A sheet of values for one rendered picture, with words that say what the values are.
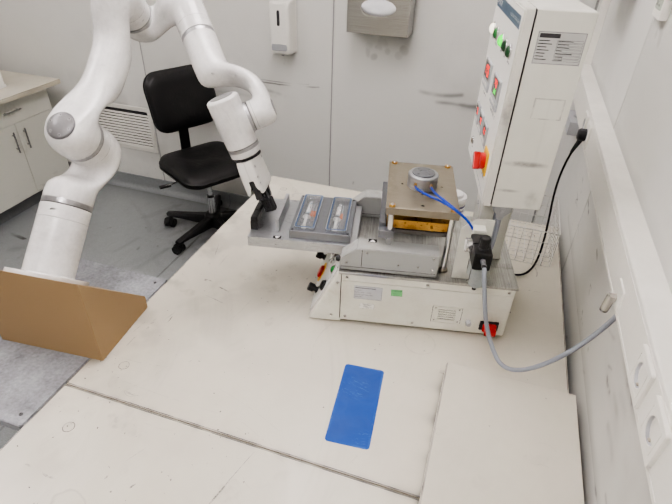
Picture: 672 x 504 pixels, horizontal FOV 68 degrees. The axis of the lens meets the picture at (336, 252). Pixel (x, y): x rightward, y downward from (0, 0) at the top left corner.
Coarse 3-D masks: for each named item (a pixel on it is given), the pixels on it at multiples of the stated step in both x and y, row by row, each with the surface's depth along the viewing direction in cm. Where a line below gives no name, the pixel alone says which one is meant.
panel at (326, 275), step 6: (324, 264) 155; (330, 264) 146; (336, 264) 137; (324, 270) 150; (336, 270) 134; (324, 276) 146; (330, 276) 138; (318, 282) 151; (324, 288) 138; (318, 294) 142; (312, 300) 147; (312, 306) 142
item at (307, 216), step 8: (304, 200) 146; (312, 200) 146; (320, 200) 146; (304, 208) 142; (312, 208) 142; (304, 216) 138; (312, 216) 138; (296, 224) 135; (304, 224) 135; (312, 224) 135
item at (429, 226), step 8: (400, 216) 129; (408, 216) 129; (400, 224) 128; (408, 224) 128; (416, 224) 128; (424, 224) 128; (432, 224) 127; (440, 224) 127; (400, 232) 130; (408, 232) 130; (416, 232) 129; (424, 232) 129; (432, 232) 129; (440, 232) 129
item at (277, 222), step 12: (276, 204) 150; (288, 204) 148; (264, 216) 144; (276, 216) 137; (288, 216) 145; (360, 216) 146; (264, 228) 139; (276, 228) 137; (288, 228) 139; (252, 240) 136; (264, 240) 136; (276, 240) 135; (288, 240) 135; (300, 240) 135; (312, 240) 135; (324, 252) 135; (336, 252) 135
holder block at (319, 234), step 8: (328, 200) 148; (352, 200) 148; (328, 208) 144; (352, 208) 145; (296, 216) 140; (320, 216) 140; (328, 216) 140; (352, 216) 141; (320, 224) 137; (352, 224) 138; (296, 232) 134; (304, 232) 134; (312, 232) 133; (320, 232) 134; (328, 232) 134; (320, 240) 135; (328, 240) 134; (336, 240) 134; (344, 240) 134
